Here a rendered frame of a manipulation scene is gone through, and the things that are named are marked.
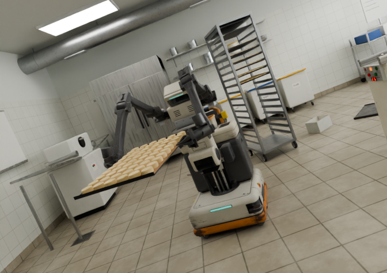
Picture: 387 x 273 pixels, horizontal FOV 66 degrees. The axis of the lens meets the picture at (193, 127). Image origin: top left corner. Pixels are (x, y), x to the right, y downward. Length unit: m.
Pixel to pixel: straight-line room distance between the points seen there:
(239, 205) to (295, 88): 4.17
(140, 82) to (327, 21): 4.19
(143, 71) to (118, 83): 0.52
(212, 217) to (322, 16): 5.64
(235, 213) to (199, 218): 0.31
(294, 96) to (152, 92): 2.80
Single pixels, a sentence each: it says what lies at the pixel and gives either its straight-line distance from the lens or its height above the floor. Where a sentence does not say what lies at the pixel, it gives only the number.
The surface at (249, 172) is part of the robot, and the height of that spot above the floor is 0.36.
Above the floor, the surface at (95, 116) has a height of 1.42.
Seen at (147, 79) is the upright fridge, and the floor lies 1.69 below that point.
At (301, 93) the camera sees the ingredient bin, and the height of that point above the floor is 0.32.
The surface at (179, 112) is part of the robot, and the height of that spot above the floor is 1.09.
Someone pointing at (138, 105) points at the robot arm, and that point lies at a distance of 2.17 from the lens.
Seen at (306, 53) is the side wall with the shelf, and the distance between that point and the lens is 7.10.
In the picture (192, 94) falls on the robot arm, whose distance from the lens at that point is 1.76.
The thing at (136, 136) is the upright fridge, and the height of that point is 0.76.
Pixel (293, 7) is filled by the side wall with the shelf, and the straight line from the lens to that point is 7.16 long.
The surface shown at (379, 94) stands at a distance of 3.14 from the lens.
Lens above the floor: 1.23
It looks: 7 degrees down
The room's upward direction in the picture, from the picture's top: 22 degrees counter-clockwise
